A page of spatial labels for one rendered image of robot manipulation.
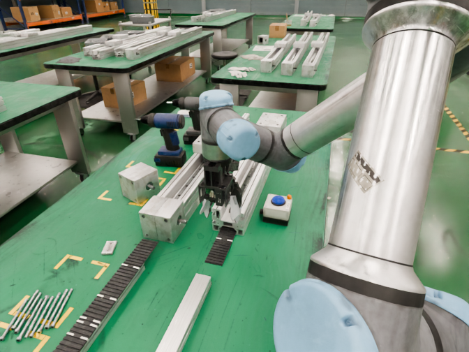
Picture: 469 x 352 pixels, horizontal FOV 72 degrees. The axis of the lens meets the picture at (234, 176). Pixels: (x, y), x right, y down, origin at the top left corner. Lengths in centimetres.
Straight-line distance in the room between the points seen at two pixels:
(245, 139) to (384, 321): 40
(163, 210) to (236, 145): 42
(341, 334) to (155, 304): 60
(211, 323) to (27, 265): 54
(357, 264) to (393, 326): 6
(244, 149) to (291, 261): 42
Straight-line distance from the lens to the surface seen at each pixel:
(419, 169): 37
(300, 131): 65
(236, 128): 61
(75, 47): 661
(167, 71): 484
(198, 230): 103
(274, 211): 102
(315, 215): 111
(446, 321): 47
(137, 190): 115
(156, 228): 98
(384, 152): 36
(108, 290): 87
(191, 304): 81
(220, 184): 79
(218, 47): 627
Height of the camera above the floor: 144
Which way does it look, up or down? 31 degrees down
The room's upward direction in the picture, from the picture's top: 1 degrees counter-clockwise
